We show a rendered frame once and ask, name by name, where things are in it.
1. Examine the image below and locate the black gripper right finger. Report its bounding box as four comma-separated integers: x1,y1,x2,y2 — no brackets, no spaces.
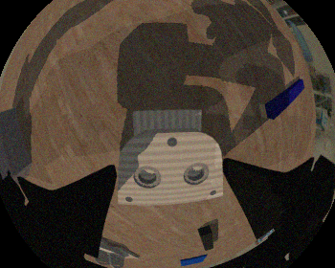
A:
222,157,314,239

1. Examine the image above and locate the dark blue flat bar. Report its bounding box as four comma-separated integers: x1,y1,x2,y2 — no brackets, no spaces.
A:
265,78,304,120

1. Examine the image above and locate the tan plate with two round holes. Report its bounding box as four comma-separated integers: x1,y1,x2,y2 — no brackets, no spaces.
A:
118,127,223,205

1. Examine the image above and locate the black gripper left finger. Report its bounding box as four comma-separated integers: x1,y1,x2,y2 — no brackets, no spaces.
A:
17,165,117,258

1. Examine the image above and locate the black rectangular bar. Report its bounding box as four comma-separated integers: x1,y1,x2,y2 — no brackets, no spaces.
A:
198,226,213,251

